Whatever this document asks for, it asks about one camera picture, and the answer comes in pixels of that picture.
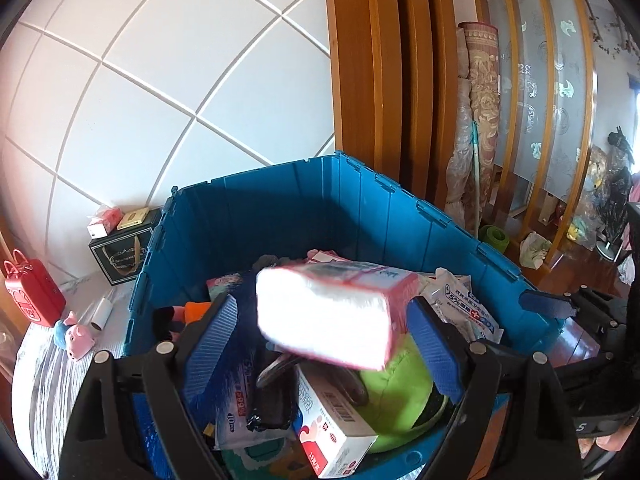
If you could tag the small pink tissue pack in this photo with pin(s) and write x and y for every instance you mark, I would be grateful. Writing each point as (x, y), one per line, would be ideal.
(105, 221)

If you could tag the green tape roll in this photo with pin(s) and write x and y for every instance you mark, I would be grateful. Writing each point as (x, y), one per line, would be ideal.
(495, 239)

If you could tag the white plastic bag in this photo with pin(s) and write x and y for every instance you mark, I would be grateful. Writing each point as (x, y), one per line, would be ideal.
(535, 251)

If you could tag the black gift bag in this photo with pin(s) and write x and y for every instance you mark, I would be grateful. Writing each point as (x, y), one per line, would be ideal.
(120, 260)

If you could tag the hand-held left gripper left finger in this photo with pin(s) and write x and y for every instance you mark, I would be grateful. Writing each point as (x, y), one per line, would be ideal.
(215, 350)

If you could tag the white wipes pack blue print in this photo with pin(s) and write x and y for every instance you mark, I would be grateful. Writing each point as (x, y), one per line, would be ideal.
(465, 305)

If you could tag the pink pig plush toy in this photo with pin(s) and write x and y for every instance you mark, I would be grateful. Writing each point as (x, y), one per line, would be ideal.
(75, 335)

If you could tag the blue white wet wipes pack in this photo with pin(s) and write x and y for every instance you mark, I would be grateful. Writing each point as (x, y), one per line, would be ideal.
(237, 410)

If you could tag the rolled patterned rug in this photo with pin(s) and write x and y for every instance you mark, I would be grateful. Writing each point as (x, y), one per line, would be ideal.
(482, 100)

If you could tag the floral tissue pack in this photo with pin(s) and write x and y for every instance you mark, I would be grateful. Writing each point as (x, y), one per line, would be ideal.
(227, 282)

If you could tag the dark plush toy with orange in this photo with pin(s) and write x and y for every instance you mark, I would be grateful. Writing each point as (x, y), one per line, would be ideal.
(190, 312)

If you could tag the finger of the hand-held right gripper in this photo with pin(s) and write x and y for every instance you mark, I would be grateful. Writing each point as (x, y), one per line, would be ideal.
(545, 305)

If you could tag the wooden door frame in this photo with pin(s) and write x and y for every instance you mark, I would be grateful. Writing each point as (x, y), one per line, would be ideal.
(380, 60)

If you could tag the red carry box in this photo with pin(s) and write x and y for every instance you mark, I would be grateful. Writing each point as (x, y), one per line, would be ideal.
(35, 290)

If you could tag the white box with pink print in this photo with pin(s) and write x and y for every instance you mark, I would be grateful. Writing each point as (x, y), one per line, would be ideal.
(325, 420)

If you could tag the black plastic bag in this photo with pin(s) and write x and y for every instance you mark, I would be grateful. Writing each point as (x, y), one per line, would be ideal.
(272, 405)

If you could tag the frosted glass sliding door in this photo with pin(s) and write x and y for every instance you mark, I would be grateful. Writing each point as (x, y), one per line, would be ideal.
(545, 60)

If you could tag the green plush toy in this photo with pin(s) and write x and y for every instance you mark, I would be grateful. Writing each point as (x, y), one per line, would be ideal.
(400, 395)

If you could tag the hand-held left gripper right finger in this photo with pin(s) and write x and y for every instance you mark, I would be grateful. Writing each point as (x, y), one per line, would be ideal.
(435, 355)

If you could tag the gold box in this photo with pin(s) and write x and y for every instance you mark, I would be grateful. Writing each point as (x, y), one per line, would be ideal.
(132, 217)

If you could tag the white lint roller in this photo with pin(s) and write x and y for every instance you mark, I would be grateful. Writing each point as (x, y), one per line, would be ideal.
(101, 314)

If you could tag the blue plastic container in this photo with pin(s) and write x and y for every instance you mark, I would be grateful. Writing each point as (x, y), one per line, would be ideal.
(300, 210)

